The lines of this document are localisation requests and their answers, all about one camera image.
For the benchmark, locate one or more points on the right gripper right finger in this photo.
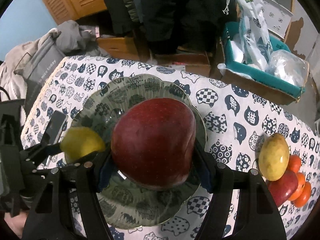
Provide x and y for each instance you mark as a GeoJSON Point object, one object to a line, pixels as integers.
{"type": "Point", "coordinates": [257, 216]}

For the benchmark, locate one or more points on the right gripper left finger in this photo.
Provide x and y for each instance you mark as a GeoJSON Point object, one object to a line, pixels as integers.
{"type": "Point", "coordinates": [51, 215]}

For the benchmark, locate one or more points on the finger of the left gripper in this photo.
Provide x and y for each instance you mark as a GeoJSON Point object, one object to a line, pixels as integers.
{"type": "Point", "coordinates": [32, 157]}
{"type": "Point", "coordinates": [50, 139]}

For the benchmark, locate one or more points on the orange tangerine back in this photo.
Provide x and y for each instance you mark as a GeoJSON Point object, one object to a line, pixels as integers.
{"type": "Point", "coordinates": [294, 163]}

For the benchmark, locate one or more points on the large red apple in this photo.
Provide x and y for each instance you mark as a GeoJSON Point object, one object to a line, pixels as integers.
{"type": "Point", "coordinates": [152, 143]}

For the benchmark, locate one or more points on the orange tangerine with stem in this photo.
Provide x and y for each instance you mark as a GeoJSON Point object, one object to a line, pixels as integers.
{"type": "Point", "coordinates": [301, 183]}

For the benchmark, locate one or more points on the person's left hand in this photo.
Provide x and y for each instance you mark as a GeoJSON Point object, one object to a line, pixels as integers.
{"type": "Point", "coordinates": [16, 223]}

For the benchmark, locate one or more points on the grey tote bag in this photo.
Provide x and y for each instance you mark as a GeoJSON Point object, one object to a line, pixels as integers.
{"type": "Point", "coordinates": [37, 70]}

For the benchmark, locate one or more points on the grey clothes pile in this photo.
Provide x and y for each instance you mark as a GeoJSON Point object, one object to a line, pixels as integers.
{"type": "Point", "coordinates": [70, 38]}

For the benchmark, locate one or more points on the green glass bowl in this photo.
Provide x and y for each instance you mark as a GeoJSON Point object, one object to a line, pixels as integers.
{"type": "Point", "coordinates": [125, 204]}

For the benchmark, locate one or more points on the black hanging coat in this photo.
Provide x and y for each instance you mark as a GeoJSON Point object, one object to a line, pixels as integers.
{"type": "Point", "coordinates": [165, 25]}

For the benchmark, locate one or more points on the brown cardboard box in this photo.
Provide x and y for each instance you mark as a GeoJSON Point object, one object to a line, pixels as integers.
{"type": "Point", "coordinates": [196, 63]}

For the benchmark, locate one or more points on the clear plastic bag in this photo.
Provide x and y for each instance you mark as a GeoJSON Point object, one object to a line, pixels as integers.
{"type": "Point", "coordinates": [288, 67]}

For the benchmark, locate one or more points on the white printed rice bag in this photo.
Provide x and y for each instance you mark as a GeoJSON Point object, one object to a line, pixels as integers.
{"type": "Point", "coordinates": [252, 27]}

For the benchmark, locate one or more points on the white patterned drawer box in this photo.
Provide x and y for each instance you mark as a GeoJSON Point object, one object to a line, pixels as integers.
{"type": "Point", "coordinates": [277, 17]}

